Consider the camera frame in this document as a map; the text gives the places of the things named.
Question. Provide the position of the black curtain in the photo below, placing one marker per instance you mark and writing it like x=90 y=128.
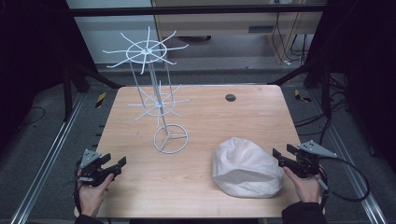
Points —
x=364 y=62
x=34 y=56

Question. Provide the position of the aluminium floor rail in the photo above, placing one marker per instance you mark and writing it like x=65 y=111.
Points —
x=351 y=168
x=46 y=158

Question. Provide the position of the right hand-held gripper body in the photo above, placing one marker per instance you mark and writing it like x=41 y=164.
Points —
x=306 y=161

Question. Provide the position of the yellow black tape marker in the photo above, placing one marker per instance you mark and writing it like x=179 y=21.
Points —
x=100 y=99
x=301 y=95

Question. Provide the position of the person's right hand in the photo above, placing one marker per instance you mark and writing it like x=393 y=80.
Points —
x=306 y=189

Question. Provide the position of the black stand leg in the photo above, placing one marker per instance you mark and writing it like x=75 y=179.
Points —
x=325 y=90
x=67 y=93

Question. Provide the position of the light wooden cabinet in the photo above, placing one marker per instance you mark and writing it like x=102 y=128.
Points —
x=224 y=21

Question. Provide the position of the black horizontal frame bar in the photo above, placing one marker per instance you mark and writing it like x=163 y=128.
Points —
x=193 y=10

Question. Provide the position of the person's left hand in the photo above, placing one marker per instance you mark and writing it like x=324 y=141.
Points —
x=91 y=197

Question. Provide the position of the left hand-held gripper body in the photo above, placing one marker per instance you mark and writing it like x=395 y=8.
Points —
x=93 y=174

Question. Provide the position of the white cloth hat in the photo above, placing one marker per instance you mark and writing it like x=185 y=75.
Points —
x=246 y=168

